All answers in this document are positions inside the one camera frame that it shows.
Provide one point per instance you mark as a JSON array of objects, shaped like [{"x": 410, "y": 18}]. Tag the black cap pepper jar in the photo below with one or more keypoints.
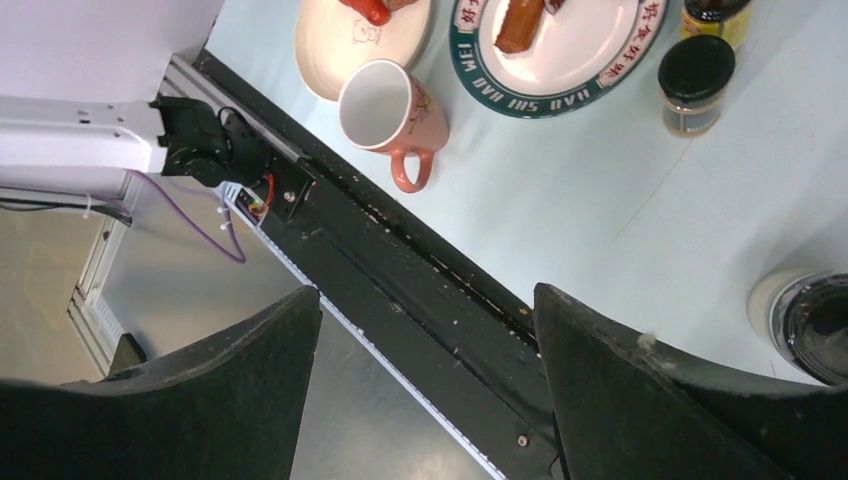
[{"x": 693, "y": 77}]

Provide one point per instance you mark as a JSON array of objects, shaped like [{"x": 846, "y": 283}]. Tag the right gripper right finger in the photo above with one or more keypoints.
[{"x": 630, "y": 407}]

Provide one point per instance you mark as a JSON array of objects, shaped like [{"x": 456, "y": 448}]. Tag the cream round plate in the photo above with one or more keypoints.
[{"x": 332, "y": 40}]

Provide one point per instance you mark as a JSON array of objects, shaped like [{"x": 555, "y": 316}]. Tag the red sausage on cream plate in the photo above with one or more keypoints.
[{"x": 374, "y": 12}]

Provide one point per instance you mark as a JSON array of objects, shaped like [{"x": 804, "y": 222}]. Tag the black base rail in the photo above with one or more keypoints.
[{"x": 448, "y": 328}]

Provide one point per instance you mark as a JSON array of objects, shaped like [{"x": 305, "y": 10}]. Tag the orange sausage on patterned plate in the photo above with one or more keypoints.
[{"x": 519, "y": 25}]

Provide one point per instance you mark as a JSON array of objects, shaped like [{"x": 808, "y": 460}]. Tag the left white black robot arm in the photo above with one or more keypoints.
[{"x": 171, "y": 136}]

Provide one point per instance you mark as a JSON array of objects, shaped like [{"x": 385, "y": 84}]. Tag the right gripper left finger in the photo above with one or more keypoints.
[{"x": 228, "y": 406}]

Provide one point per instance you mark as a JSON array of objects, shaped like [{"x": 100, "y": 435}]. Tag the patterned rim white plate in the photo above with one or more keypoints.
[{"x": 582, "y": 50}]

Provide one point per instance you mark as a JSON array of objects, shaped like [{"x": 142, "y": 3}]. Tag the brown cap small bottle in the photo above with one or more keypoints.
[{"x": 727, "y": 19}]

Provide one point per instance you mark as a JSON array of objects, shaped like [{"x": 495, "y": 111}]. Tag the black lid spice jar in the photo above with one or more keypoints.
[{"x": 802, "y": 313}]

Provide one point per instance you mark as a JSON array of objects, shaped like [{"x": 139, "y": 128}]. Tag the pink ceramic mug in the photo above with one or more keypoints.
[{"x": 383, "y": 109}]

